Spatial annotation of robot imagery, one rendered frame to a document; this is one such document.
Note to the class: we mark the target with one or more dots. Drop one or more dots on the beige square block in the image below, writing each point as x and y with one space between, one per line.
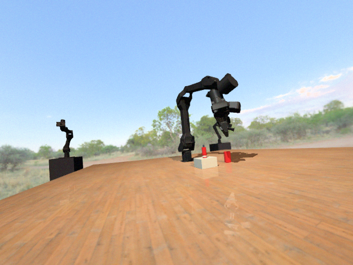
205 163

